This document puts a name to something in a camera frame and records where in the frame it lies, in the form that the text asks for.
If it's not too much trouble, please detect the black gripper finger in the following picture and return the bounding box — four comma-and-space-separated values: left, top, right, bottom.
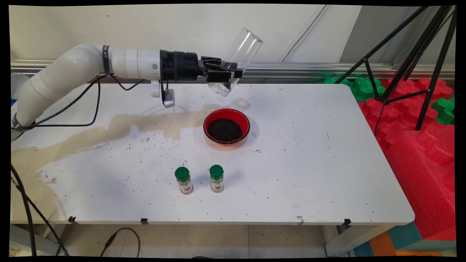
200, 56, 237, 70
207, 69, 243, 83

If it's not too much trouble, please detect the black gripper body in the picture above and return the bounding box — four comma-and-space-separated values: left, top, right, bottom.
159, 50, 208, 81

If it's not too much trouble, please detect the clear plastic jar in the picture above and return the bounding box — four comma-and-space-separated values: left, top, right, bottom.
208, 28, 263, 97

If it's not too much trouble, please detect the pale grey robot base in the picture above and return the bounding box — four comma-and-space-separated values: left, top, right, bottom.
11, 73, 29, 106

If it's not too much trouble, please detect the red bowl with black rim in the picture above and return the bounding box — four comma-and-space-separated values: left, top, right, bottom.
203, 108, 251, 151

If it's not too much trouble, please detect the black seeds heap in bowl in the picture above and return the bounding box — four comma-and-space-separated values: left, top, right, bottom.
208, 118, 243, 142

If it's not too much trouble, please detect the spice bottle with green lid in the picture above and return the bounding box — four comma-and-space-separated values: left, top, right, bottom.
175, 167, 194, 195
209, 164, 225, 193

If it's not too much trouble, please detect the small green foam block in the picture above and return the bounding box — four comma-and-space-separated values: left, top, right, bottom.
319, 76, 351, 86

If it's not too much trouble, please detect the large green foam block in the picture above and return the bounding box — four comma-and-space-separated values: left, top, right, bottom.
349, 77, 386, 102

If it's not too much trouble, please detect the black tripod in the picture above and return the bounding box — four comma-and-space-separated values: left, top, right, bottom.
334, 5, 456, 136

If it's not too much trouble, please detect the white table leg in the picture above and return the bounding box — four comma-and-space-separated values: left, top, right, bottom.
10, 224, 60, 255
324, 225, 395, 257

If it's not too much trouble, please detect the blue and orange foam mat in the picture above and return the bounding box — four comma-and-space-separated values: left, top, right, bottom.
353, 222, 455, 257

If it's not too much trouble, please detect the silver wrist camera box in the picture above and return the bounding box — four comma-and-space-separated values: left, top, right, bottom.
151, 81, 176, 108

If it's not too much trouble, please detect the aluminium rail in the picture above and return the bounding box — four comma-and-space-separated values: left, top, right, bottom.
11, 59, 455, 81

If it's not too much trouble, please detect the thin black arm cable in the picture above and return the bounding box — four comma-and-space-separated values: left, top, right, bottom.
16, 75, 168, 128

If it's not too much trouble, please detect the white wall cable conduit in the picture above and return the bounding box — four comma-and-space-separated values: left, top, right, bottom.
282, 5, 328, 62

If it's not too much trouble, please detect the black floor cable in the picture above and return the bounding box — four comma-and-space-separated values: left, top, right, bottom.
100, 228, 141, 257

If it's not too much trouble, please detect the thick black cable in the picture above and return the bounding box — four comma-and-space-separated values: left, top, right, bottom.
10, 166, 70, 256

